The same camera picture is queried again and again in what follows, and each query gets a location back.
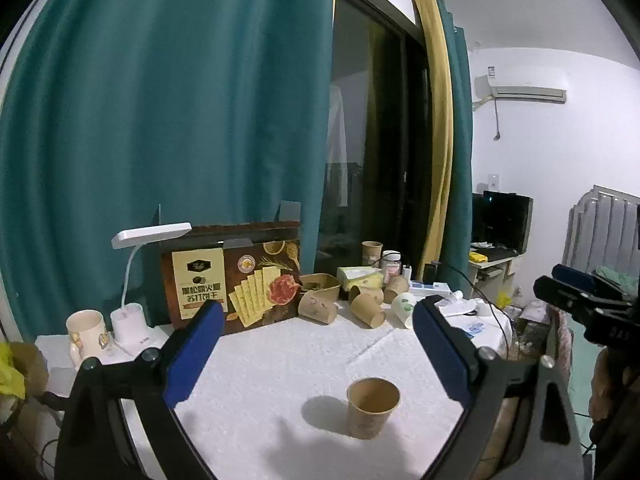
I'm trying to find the white tablecloth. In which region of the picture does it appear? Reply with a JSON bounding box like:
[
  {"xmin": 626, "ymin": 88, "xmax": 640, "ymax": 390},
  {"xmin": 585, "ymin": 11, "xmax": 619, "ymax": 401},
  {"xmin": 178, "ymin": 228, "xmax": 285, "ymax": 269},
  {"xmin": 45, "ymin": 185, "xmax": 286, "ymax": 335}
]
[{"xmin": 35, "ymin": 297, "xmax": 513, "ymax": 480}]

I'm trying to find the white printed paper cup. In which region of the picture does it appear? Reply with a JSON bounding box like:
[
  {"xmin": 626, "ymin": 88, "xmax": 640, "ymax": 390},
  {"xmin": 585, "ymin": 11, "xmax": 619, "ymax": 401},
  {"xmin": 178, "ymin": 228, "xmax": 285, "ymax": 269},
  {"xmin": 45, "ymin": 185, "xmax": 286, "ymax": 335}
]
[{"xmin": 391, "ymin": 292, "xmax": 416, "ymax": 330}]

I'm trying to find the black cable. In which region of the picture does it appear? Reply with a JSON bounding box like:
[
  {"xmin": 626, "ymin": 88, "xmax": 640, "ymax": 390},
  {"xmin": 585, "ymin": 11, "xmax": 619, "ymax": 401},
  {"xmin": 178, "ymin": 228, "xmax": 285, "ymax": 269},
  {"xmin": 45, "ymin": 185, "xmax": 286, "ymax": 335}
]
[{"xmin": 432, "ymin": 261, "xmax": 513, "ymax": 356}]

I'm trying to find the white desk lamp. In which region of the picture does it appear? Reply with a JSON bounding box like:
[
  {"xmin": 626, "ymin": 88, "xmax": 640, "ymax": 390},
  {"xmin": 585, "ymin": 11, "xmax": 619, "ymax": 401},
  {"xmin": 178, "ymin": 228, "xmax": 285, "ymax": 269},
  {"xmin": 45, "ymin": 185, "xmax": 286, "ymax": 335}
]
[{"xmin": 110, "ymin": 221, "xmax": 193, "ymax": 358}]

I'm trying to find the brown cracker box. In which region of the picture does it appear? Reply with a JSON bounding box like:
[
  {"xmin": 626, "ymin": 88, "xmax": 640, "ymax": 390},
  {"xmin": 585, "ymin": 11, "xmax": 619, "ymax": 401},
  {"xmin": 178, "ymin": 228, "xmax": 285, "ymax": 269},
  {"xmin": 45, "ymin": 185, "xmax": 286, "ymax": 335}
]
[{"xmin": 161, "ymin": 221, "xmax": 303, "ymax": 336}]

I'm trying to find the narrow teal curtain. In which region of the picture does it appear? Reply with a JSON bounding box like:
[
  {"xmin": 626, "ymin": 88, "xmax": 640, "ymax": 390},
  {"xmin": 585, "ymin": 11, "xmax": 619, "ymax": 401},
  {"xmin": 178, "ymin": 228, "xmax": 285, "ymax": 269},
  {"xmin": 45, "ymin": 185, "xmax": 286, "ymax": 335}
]
[{"xmin": 434, "ymin": 0, "xmax": 475, "ymax": 291}]

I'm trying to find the green tissue pack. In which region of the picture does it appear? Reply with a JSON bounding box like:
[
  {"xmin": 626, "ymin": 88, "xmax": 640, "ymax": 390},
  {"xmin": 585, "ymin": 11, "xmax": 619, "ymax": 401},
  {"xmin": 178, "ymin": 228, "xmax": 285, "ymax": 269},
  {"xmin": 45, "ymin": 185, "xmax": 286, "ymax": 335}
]
[{"xmin": 336, "ymin": 266, "xmax": 385, "ymax": 288}]

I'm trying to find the dark glass sliding door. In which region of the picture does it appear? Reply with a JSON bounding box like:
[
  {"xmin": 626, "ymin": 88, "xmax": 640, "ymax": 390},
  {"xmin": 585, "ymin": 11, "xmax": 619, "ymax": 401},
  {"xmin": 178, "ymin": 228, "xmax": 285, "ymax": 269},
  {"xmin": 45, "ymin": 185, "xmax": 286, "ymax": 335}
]
[{"xmin": 315, "ymin": 0, "xmax": 436, "ymax": 281}]

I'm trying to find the wide teal curtain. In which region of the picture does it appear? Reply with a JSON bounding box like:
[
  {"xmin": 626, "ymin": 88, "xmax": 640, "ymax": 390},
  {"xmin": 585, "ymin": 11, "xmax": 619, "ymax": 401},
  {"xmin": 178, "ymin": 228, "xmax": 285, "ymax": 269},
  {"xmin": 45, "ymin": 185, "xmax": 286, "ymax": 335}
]
[{"xmin": 0, "ymin": 0, "xmax": 338, "ymax": 343}]

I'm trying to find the white ceramic mug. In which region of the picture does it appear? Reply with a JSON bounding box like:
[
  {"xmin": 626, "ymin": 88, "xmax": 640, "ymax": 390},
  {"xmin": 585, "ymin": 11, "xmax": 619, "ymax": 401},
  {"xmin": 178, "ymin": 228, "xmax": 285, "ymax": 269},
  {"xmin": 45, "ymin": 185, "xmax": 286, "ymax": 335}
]
[{"xmin": 66, "ymin": 309, "xmax": 110, "ymax": 372}]

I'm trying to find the person's right hand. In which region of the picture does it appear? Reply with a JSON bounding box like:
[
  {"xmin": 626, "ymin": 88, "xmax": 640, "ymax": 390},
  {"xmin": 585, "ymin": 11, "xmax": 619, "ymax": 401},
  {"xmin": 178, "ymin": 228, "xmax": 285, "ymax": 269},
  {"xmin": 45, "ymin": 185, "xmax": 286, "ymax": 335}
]
[{"xmin": 588, "ymin": 346, "xmax": 640, "ymax": 461}]

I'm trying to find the brown paper bowl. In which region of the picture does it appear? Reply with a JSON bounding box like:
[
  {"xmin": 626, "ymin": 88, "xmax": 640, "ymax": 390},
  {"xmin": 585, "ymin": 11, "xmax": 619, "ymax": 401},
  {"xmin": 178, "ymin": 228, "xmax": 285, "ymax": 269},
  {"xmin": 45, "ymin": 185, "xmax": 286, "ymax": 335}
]
[{"xmin": 299, "ymin": 273, "xmax": 342, "ymax": 295}]

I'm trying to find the white power strip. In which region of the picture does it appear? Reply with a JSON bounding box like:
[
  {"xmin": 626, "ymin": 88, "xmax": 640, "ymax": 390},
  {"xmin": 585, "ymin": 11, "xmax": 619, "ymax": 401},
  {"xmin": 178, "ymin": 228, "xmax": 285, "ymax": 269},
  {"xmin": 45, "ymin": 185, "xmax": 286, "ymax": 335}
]
[{"xmin": 409, "ymin": 280, "xmax": 463, "ymax": 297}]

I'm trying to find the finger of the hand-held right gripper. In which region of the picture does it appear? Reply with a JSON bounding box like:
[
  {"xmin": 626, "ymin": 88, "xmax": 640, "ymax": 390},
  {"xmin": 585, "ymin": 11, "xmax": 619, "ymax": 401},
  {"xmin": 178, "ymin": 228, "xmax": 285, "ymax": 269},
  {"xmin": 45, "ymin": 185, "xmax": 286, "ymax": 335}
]
[
  {"xmin": 533, "ymin": 275, "xmax": 603, "ymax": 317},
  {"xmin": 551, "ymin": 263, "xmax": 628, "ymax": 302}
]

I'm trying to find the black monitor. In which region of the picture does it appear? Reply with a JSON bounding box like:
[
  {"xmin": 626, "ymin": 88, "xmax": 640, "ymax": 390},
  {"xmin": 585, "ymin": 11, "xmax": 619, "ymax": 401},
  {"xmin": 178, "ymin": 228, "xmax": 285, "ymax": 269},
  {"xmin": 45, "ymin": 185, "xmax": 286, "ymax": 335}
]
[{"xmin": 472, "ymin": 190, "xmax": 534, "ymax": 253}]

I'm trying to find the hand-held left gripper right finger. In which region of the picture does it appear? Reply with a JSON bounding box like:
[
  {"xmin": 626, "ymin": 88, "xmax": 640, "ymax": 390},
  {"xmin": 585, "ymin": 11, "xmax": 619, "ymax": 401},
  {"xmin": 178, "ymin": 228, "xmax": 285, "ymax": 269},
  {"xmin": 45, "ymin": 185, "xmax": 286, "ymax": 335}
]
[{"xmin": 412, "ymin": 295, "xmax": 586, "ymax": 480}]

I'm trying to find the white computer desk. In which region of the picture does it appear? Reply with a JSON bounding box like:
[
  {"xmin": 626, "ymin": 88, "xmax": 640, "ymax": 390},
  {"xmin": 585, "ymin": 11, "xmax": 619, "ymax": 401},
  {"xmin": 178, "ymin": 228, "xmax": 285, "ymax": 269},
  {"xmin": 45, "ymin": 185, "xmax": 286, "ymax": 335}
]
[{"xmin": 469, "ymin": 245, "xmax": 521, "ymax": 306}]

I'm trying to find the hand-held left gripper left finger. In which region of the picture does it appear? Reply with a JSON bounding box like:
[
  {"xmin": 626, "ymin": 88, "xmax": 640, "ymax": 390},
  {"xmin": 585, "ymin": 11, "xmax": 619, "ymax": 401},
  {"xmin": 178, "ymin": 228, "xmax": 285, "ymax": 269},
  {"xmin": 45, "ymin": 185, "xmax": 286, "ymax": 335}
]
[{"xmin": 55, "ymin": 300, "xmax": 226, "ymax": 480}]

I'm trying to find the yellow plastic bag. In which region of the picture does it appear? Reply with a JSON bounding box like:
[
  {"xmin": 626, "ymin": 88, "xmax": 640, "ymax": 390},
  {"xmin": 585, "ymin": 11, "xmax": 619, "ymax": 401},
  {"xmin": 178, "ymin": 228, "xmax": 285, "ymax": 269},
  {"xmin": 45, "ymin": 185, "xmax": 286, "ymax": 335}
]
[{"xmin": 0, "ymin": 341, "xmax": 50, "ymax": 423}]

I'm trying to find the yellow curtain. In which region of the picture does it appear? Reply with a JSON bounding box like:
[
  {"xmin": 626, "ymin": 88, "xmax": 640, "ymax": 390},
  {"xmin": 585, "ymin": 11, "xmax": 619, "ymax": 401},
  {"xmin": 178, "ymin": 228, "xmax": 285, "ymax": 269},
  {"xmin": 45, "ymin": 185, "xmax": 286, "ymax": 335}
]
[{"xmin": 410, "ymin": 0, "xmax": 455, "ymax": 268}]

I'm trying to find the white air conditioner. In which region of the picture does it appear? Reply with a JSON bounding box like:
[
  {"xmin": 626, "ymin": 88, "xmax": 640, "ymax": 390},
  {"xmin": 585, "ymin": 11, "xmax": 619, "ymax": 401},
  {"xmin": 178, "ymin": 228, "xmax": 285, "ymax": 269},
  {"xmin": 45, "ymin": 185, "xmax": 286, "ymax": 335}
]
[{"xmin": 472, "ymin": 71, "xmax": 568, "ymax": 110}]

